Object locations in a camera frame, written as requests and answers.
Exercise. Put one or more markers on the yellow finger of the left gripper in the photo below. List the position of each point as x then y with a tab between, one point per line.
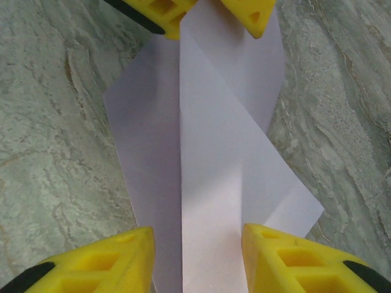
253	12
165	12

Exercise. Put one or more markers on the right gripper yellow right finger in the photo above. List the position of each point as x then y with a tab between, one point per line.
293	265

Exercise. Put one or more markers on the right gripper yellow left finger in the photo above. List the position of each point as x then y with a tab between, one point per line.
100	268

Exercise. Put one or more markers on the lavender square paper sheet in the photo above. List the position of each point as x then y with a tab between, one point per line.
214	152

